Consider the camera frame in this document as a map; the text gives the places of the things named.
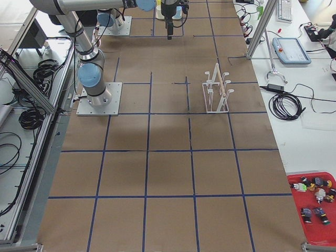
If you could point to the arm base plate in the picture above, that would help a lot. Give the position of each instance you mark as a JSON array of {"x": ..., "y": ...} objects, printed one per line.
[
  {"x": 106, "y": 104},
  {"x": 123, "y": 31}
]

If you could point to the white wire cup rack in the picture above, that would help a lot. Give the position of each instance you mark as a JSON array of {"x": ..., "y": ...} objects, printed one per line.
[{"x": 215, "y": 92}]

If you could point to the brown paper table cover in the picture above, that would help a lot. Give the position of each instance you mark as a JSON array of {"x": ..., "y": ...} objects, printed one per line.
[{"x": 164, "y": 175}]

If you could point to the black power adapter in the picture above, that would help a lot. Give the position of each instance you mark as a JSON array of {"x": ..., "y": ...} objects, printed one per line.
[{"x": 273, "y": 88}]

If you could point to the aluminium frame post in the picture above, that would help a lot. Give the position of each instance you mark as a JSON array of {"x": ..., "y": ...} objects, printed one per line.
[{"x": 261, "y": 29}]

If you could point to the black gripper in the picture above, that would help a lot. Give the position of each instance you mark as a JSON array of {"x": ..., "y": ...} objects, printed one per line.
[{"x": 167, "y": 10}]

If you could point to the teach pendant tablet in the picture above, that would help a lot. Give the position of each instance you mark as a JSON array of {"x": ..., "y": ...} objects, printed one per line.
[{"x": 290, "y": 51}]

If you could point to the grabber reach tool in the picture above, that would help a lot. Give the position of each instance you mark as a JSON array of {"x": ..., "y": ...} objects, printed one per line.
[{"x": 273, "y": 72}]

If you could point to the white keyboard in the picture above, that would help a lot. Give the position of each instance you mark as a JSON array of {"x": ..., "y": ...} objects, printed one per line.
[{"x": 284, "y": 11}]

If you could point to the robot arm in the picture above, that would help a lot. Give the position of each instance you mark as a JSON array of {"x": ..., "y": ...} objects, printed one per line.
[
  {"x": 90, "y": 72},
  {"x": 110, "y": 18}
]

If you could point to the red parts tray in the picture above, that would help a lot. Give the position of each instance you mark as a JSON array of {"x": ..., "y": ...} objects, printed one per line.
[{"x": 314, "y": 196}]

